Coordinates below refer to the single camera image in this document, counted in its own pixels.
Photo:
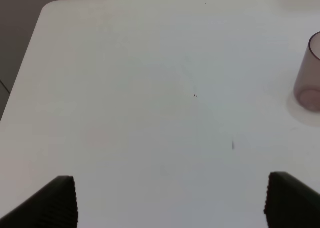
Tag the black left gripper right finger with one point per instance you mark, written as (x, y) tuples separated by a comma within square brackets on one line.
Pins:
[(290, 203)]

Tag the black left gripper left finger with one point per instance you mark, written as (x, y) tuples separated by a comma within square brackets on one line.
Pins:
[(53, 206)]

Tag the pink translucent plastic cup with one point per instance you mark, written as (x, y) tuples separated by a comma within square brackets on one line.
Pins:
[(306, 88)]

